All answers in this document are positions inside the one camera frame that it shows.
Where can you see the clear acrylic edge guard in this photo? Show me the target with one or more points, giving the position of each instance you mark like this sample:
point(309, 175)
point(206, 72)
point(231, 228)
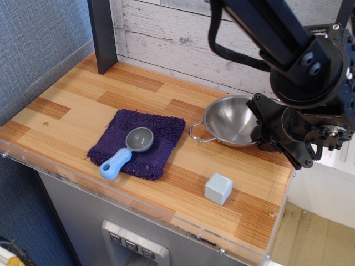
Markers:
point(241, 230)

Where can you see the steel button panel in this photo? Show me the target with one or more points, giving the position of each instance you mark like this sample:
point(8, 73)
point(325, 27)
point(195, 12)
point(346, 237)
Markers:
point(129, 248)

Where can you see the dark grey right post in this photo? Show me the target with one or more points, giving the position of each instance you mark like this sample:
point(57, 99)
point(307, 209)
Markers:
point(344, 12)

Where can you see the blue grey measuring scoop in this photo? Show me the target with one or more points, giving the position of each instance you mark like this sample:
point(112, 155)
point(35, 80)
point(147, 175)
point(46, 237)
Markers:
point(138, 140)

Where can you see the yellow black object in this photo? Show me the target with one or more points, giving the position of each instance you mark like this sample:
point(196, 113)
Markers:
point(13, 254)

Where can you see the dark grey left post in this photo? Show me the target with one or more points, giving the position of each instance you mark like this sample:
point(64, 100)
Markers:
point(103, 34)

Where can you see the dark grey post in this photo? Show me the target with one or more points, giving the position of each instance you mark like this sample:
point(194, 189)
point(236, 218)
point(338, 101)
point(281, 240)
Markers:
point(103, 34)
point(344, 12)

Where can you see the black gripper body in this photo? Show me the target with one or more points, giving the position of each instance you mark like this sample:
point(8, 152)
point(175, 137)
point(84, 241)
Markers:
point(315, 99)

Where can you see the purple towel cloth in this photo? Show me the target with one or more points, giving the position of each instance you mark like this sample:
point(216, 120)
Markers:
point(150, 164)

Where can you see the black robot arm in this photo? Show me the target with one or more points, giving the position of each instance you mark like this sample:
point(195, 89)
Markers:
point(271, 25)

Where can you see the small steel bowl with handle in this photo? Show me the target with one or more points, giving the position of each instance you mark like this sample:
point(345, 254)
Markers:
point(230, 121)

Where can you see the white toy sink unit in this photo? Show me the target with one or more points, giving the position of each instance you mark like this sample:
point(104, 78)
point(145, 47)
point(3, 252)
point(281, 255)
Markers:
point(327, 188)

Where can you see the pale grey block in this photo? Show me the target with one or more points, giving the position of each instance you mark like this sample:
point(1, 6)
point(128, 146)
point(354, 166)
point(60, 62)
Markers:
point(218, 188)

